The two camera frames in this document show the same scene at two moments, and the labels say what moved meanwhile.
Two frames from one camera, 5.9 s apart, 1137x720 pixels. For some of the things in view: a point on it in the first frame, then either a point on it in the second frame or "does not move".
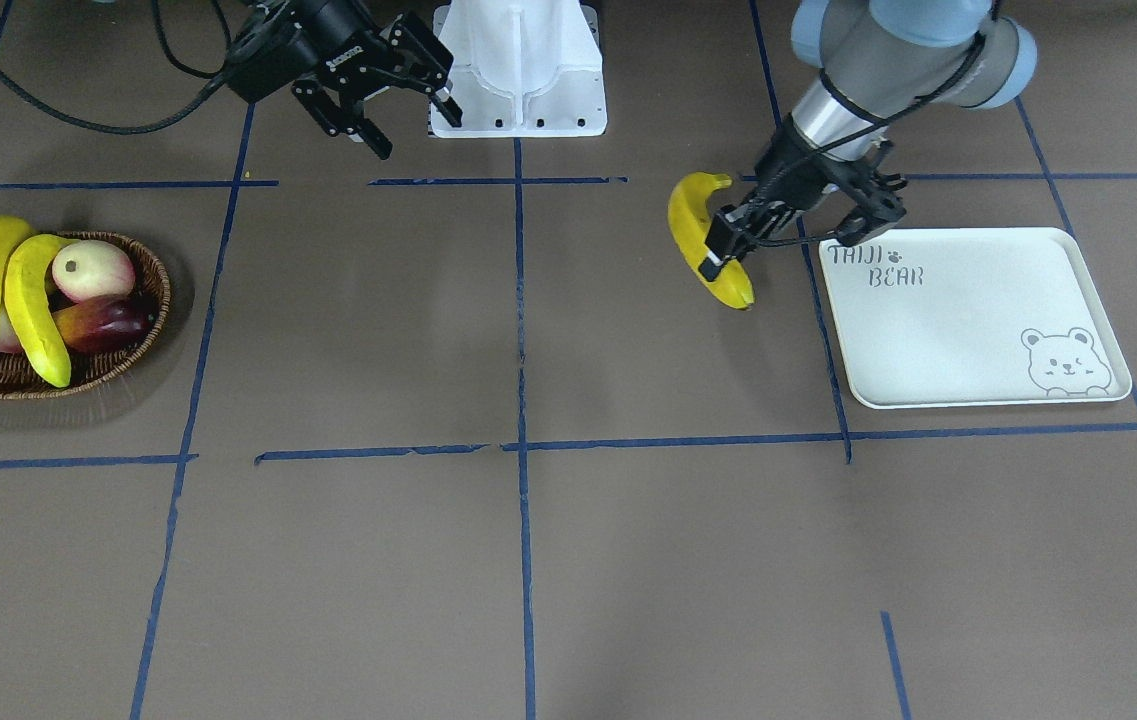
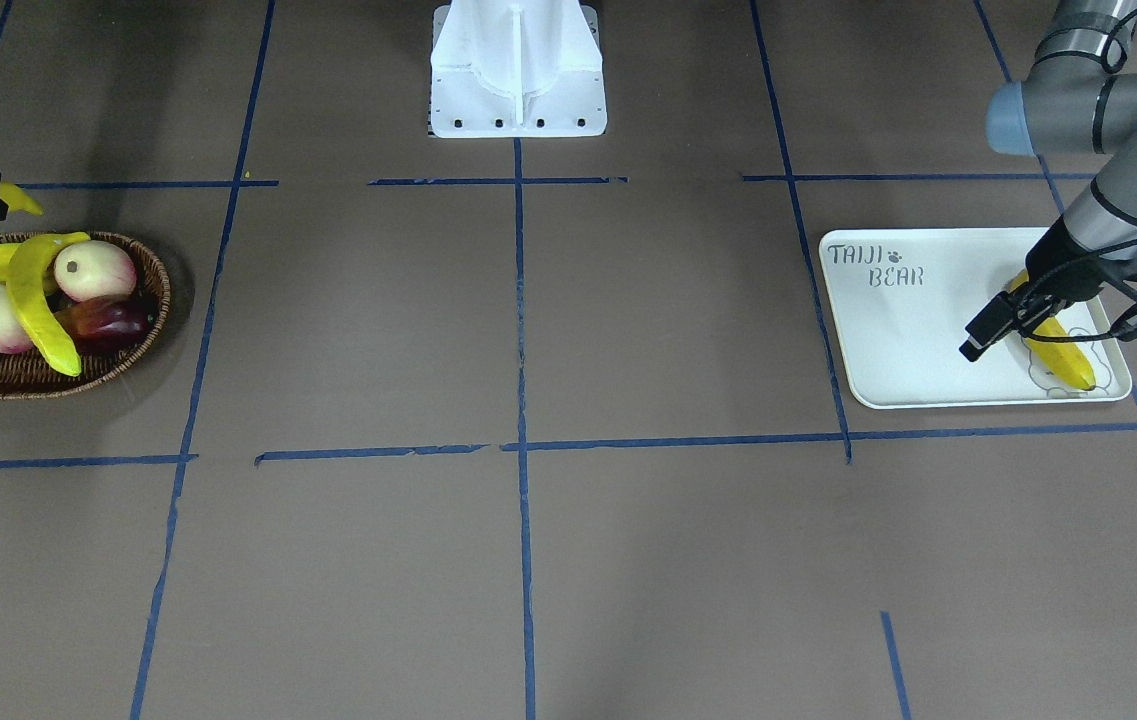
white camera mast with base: [523, 68] does not move
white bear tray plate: [945, 317] does not move
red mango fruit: [105, 322] does not move
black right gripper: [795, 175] -> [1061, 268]
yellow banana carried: [692, 220] -> [1061, 357]
